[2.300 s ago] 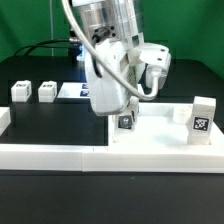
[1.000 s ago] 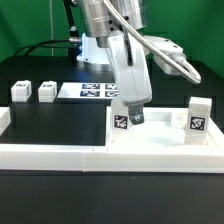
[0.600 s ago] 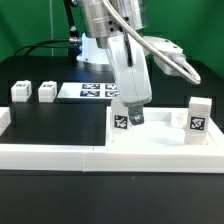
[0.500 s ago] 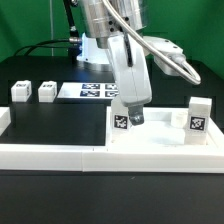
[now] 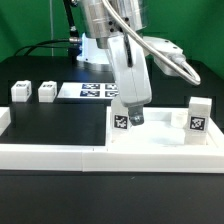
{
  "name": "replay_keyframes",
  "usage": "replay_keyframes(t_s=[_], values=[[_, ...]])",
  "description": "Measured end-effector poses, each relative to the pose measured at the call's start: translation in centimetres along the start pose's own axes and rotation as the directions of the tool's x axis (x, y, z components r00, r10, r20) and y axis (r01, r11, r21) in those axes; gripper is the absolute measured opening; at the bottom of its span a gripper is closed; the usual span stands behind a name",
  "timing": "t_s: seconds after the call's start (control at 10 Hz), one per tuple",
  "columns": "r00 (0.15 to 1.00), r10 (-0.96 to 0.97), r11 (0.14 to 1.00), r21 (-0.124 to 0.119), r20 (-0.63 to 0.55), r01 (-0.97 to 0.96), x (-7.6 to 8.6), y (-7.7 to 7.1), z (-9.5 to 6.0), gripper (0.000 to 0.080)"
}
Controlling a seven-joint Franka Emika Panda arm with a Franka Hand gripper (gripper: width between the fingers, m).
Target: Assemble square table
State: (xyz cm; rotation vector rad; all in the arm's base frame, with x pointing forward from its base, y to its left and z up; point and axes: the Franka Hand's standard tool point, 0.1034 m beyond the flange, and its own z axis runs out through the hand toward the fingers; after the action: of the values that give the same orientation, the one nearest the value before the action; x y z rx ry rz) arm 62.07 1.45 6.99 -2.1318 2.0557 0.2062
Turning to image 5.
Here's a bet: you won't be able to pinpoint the white square tabletop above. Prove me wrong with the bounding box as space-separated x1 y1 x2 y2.
106 107 224 148

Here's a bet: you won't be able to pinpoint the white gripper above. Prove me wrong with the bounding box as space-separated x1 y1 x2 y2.
105 34 185 127

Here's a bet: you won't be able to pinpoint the white marker sheet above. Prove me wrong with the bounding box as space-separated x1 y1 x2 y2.
58 82 118 99

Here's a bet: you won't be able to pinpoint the black cables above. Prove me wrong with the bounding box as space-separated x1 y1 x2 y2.
13 37 83 57

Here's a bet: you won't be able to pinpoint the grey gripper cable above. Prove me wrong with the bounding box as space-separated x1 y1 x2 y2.
101 0 202 87

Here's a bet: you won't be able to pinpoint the white U-shaped fence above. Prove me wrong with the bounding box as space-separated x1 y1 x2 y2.
0 106 224 174

